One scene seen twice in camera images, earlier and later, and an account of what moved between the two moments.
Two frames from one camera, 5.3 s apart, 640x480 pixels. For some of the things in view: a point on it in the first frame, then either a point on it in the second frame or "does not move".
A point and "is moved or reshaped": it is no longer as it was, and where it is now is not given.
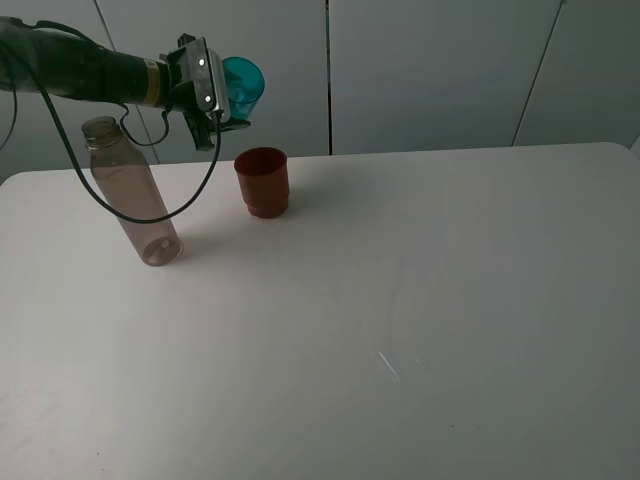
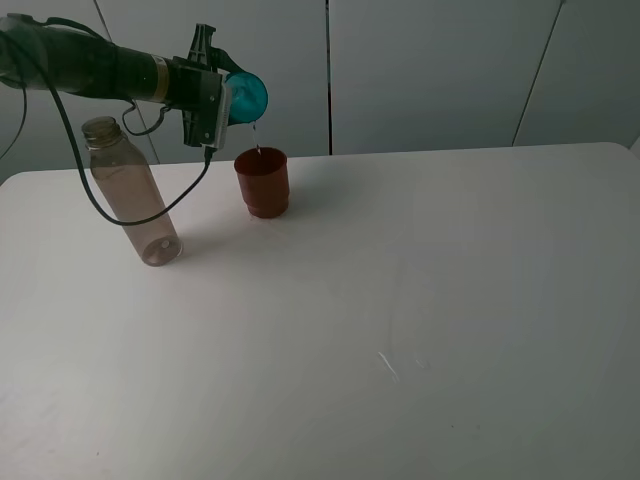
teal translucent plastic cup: (245, 86) is moved or reshaped
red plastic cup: (264, 181) does not move
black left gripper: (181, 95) to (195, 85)
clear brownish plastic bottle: (126, 172) does not move
